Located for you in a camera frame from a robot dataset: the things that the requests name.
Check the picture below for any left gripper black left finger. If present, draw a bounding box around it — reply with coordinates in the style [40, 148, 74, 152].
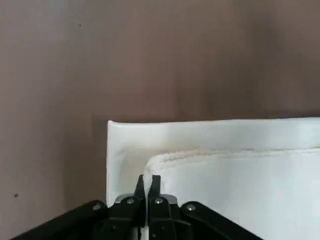
[9, 174, 147, 240]

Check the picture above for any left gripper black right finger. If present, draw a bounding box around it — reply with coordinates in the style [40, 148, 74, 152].
[148, 174, 263, 240]

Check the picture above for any cream white tablecloth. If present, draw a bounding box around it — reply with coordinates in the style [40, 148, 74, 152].
[106, 116, 320, 240]

